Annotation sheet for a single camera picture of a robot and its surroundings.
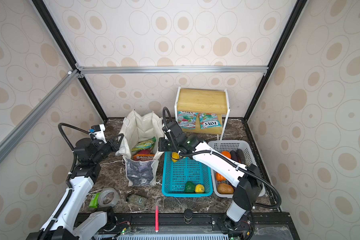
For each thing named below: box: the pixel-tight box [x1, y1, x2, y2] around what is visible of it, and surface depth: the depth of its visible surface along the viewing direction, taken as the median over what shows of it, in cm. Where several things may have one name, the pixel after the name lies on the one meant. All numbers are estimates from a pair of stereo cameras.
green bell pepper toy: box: [184, 181, 196, 194], surface depth 81 cm
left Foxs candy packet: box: [177, 111, 199, 130], surface depth 96 cm
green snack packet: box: [131, 136, 157, 152], surface depth 93 cm
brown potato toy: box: [217, 183, 234, 195], surface depth 81 cm
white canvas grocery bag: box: [115, 109, 165, 187], surface depth 82 cm
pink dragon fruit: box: [137, 149, 151, 155], surface depth 94 cm
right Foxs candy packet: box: [199, 113, 222, 130], surface depth 96 cm
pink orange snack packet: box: [132, 154, 155, 161], surface depth 88 cm
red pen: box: [155, 205, 160, 233], surface depth 76 cm
